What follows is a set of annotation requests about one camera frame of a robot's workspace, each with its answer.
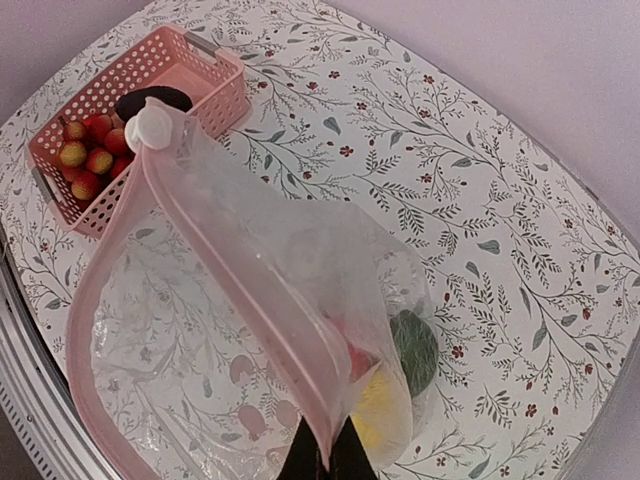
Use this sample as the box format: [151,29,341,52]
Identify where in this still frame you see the yellow toy pepper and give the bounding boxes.
[351,369,408,455]

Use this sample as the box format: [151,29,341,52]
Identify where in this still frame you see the green toy pepper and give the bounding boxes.
[390,309,439,399]

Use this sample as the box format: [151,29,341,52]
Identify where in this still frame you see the clear zip top bag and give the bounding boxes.
[67,98,429,479]

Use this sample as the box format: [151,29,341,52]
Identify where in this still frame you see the red yellow toy fruit bunch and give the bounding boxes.
[57,113,134,202]

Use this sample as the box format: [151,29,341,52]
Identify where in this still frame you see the aluminium front rail frame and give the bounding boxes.
[1,247,120,479]

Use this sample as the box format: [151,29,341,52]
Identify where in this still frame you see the floral table mat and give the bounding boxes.
[1,1,639,479]

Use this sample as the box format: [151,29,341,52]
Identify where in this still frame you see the dark purple toy eggplant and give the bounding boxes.
[114,86,193,122]

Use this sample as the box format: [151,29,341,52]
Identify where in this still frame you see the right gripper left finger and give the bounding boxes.
[284,418,328,480]

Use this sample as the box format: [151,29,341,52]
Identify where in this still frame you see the pink plastic basket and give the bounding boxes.
[27,25,251,239]

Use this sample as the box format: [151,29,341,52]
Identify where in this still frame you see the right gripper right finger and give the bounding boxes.
[329,417,375,480]

